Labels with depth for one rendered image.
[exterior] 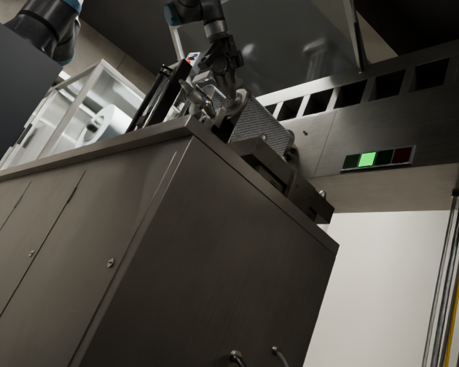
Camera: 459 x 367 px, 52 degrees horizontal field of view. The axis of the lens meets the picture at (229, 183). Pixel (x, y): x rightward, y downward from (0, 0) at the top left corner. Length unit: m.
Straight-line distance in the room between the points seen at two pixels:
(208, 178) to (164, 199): 0.14
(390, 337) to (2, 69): 2.20
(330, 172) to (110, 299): 0.93
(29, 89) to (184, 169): 0.41
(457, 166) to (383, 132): 0.30
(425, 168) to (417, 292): 1.34
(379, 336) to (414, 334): 0.21
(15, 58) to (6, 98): 0.10
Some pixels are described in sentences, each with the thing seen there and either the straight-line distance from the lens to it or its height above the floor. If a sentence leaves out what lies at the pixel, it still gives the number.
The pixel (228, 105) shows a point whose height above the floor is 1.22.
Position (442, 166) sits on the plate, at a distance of 1.46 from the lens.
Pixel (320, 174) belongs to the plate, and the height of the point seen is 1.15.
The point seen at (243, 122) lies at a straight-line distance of 1.60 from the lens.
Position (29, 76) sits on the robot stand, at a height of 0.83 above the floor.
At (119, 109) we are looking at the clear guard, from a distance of 2.54.
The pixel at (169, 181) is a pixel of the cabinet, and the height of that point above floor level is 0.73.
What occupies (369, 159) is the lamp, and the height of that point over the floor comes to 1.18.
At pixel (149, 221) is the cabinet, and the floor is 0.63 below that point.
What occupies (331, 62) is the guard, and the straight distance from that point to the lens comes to 2.07.
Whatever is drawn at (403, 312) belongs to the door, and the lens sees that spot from 2.72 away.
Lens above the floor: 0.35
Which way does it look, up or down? 24 degrees up
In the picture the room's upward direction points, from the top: 23 degrees clockwise
